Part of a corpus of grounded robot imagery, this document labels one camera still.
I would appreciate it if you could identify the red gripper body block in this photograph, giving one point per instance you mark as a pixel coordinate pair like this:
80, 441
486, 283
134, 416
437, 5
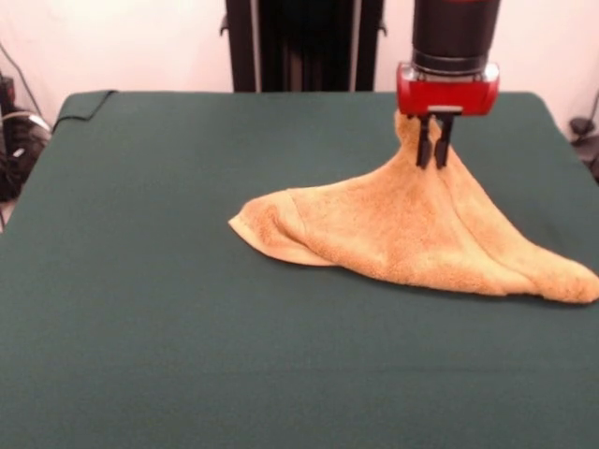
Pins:
444, 96

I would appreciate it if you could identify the tan terry towel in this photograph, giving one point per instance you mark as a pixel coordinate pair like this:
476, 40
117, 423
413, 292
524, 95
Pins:
398, 234

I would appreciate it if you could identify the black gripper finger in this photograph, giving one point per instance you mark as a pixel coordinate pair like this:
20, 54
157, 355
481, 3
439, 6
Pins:
442, 154
423, 154

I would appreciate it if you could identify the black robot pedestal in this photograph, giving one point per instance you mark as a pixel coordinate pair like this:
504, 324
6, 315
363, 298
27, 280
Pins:
299, 44

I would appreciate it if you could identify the black device with light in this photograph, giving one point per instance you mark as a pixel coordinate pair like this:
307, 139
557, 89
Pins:
7, 89

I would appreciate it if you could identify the dark green table cloth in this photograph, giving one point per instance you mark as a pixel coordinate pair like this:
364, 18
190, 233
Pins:
187, 327

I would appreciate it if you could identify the black plug adapter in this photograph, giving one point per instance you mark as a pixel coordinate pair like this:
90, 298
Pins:
580, 126

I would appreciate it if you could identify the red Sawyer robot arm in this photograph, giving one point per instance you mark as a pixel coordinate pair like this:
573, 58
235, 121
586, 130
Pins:
454, 33

